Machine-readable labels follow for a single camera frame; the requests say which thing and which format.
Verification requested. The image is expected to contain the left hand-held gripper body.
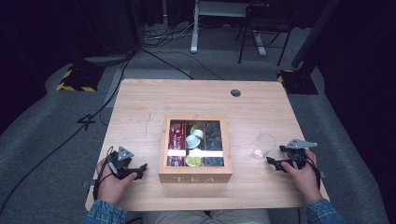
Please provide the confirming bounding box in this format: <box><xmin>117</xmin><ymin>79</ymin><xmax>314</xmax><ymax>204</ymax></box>
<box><xmin>106</xmin><ymin>146</ymin><xmax>139</xmax><ymax>181</ymax></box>

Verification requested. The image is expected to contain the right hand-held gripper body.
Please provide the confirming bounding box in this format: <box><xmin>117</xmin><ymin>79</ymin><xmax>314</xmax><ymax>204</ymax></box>
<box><xmin>285</xmin><ymin>138</ymin><xmax>318</xmax><ymax>171</ymax></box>

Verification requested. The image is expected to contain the wooden tea box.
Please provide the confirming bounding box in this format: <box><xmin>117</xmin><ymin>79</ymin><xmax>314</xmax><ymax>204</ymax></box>
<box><xmin>158</xmin><ymin>114</ymin><xmax>233</xmax><ymax>184</ymax></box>

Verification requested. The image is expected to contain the person's left hand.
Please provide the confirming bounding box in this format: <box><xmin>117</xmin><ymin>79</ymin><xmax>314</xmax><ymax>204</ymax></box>
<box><xmin>96</xmin><ymin>158</ymin><xmax>138</xmax><ymax>205</ymax></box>

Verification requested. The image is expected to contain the person's right hand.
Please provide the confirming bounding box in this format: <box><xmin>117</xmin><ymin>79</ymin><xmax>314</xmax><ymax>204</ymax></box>
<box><xmin>280</xmin><ymin>148</ymin><xmax>323</xmax><ymax>205</ymax></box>

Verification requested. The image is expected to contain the clear plastic cup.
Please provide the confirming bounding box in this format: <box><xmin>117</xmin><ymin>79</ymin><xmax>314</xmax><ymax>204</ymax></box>
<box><xmin>251</xmin><ymin>133</ymin><xmax>277</xmax><ymax>161</ymax></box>

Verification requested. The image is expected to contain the row of red tea packets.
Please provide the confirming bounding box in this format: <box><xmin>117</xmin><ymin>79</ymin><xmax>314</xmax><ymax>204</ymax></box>
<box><xmin>167</xmin><ymin>120</ymin><xmax>187</xmax><ymax>167</ymax></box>

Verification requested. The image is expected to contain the lime print capsule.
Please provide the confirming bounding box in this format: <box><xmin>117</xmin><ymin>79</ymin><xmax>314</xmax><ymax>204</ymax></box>
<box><xmin>185</xmin><ymin>156</ymin><xmax>204</xmax><ymax>167</ymax></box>

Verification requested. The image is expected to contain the large white capsule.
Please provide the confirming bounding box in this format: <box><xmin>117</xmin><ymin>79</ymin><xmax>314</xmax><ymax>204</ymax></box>
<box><xmin>185</xmin><ymin>134</ymin><xmax>201</xmax><ymax>149</ymax></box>

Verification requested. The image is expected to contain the black yellow striped stand base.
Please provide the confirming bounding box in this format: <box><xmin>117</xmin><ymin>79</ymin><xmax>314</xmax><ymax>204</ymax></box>
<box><xmin>276</xmin><ymin>68</ymin><xmax>319</xmax><ymax>95</ymax></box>
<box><xmin>56</xmin><ymin>63</ymin><xmax>106</xmax><ymax>93</ymax></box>

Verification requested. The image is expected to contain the row of dark tea packets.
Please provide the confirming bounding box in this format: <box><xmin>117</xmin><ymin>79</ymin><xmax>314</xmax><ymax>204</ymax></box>
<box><xmin>205</xmin><ymin>121</ymin><xmax>225</xmax><ymax>167</ymax></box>

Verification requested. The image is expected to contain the dark slanted stand pole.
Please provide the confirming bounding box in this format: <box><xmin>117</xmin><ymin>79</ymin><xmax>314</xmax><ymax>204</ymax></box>
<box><xmin>290</xmin><ymin>0</ymin><xmax>341</xmax><ymax>69</ymax></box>

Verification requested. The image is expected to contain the black chair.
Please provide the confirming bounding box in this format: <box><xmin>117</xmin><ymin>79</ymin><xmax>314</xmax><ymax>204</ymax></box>
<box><xmin>234</xmin><ymin>2</ymin><xmax>294</xmax><ymax>67</ymax></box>

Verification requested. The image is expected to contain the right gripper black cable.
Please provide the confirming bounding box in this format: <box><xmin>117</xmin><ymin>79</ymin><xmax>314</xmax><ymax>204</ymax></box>
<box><xmin>303</xmin><ymin>154</ymin><xmax>322</xmax><ymax>190</ymax></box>

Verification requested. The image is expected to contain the long black floor cable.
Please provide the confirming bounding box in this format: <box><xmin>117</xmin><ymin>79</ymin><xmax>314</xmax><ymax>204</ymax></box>
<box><xmin>0</xmin><ymin>50</ymin><xmax>136</xmax><ymax>217</ymax></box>

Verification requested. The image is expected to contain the bundle of floor cables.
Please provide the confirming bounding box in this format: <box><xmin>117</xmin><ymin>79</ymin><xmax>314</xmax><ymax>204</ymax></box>
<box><xmin>142</xmin><ymin>15</ymin><xmax>205</xmax><ymax>49</ymax></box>

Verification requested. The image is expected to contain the white desk frame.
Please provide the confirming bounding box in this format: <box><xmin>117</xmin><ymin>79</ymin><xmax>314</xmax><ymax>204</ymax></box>
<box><xmin>190</xmin><ymin>0</ymin><xmax>269</xmax><ymax>57</ymax></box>

